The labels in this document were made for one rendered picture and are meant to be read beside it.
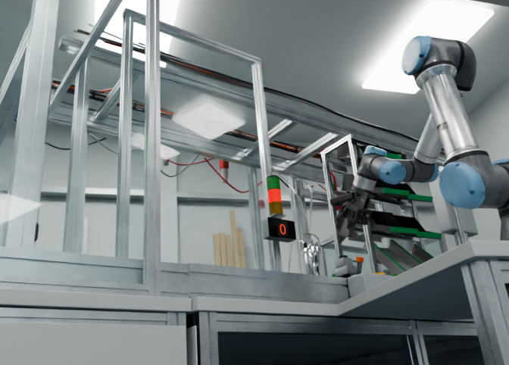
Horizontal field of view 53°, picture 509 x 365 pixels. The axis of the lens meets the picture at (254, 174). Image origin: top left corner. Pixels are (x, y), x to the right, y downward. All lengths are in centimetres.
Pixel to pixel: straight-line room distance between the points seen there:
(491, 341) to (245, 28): 383
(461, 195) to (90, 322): 92
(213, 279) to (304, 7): 336
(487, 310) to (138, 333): 66
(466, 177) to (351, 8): 327
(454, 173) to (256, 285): 58
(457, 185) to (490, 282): 45
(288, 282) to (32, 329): 68
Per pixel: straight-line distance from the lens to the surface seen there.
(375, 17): 465
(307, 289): 148
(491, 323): 98
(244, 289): 135
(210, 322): 119
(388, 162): 173
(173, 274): 128
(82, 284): 113
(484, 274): 99
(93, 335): 109
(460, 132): 146
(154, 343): 114
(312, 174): 349
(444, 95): 152
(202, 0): 425
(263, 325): 129
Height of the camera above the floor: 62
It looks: 25 degrees up
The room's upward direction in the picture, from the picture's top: 5 degrees counter-clockwise
